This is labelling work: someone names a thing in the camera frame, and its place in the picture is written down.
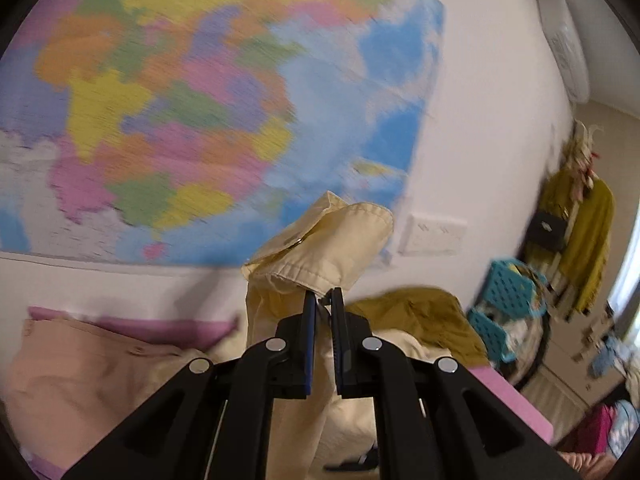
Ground hanging mustard yellow clothes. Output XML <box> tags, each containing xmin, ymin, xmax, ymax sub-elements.
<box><xmin>523</xmin><ymin>168</ymin><xmax>615</xmax><ymax>313</ymax></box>

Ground teal plastic basket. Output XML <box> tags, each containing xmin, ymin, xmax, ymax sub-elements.
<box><xmin>468</xmin><ymin>258</ymin><xmax>548</xmax><ymax>363</ymax></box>

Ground black hanging bag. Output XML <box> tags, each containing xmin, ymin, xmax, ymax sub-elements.
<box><xmin>525</xmin><ymin>210</ymin><xmax>568</xmax><ymax>254</ymax></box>

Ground peach pink garment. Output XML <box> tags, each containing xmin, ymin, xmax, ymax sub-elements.
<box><xmin>4</xmin><ymin>318</ymin><xmax>206</xmax><ymax>479</ymax></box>

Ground white air conditioner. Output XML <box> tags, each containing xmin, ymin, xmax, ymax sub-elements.
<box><xmin>537</xmin><ymin>0</ymin><xmax>590</xmax><ymax>104</ymax></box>

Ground pink bed sheet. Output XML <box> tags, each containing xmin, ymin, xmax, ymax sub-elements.
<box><xmin>19</xmin><ymin>305</ymin><xmax>556</xmax><ymax>480</ymax></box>

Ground cream large garment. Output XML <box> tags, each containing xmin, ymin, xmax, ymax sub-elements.
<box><xmin>243</xmin><ymin>193</ymin><xmax>450</xmax><ymax>479</ymax></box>

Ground white wall socket panel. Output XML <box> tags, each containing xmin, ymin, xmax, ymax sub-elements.
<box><xmin>399</xmin><ymin>214</ymin><xmax>468</xmax><ymax>256</ymax></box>

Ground colourful wall map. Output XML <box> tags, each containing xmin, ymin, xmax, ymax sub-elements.
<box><xmin>1</xmin><ymin>0</ymin><xmax>446</xmax><ymax>266</ymax></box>

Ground olive green jacket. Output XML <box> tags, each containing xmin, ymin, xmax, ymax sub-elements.
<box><xmin>346</xmin><ymin>287</ymin><xmax>489</xmax><ymax>368</ymax></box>

